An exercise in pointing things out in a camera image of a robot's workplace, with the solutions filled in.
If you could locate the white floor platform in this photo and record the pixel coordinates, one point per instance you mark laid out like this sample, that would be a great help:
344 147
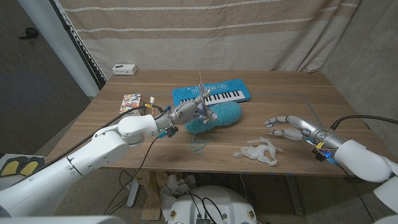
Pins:
66 197

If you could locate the teal yarn skein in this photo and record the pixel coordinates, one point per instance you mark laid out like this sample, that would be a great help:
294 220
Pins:
228 113

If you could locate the blue toy piano keyboard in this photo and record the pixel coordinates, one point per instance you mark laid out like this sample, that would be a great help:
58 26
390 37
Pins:
230 91

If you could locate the grey table leg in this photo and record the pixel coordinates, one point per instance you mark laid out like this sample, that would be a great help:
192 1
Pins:
133 194
293 194

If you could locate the white power strip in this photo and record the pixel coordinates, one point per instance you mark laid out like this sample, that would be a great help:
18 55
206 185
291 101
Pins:
124 69

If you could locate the dark wooden door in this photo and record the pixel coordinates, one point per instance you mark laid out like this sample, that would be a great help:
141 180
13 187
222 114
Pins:
31 93

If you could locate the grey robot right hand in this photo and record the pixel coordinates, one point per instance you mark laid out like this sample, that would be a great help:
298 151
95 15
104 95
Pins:
311 130

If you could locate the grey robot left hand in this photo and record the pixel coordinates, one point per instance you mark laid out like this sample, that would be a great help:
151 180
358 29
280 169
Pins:
186 113

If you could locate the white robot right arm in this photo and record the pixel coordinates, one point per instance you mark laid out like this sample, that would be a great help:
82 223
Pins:
363 160

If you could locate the black base connector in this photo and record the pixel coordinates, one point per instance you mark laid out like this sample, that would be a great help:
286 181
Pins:
203 221

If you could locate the crumpled clear plastic tape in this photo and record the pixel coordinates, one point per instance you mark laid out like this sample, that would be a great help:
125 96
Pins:
258 152

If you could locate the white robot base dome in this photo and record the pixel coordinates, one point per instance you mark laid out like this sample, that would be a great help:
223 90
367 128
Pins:
217 205

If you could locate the crumpled white paper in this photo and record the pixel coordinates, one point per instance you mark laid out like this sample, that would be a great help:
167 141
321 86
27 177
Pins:
174 189

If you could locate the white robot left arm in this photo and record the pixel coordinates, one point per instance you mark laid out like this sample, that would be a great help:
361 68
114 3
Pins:
77 158

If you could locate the colourful printed package box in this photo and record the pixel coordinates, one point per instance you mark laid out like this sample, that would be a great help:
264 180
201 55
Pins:
130 102

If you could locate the beige striped curtain backdrop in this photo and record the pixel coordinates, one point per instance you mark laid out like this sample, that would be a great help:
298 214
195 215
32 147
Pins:
202 37

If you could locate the dark perforated panel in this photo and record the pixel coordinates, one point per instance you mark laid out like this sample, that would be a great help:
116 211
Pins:
79 43

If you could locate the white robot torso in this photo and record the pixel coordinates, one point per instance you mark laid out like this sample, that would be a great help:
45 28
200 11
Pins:
62 220

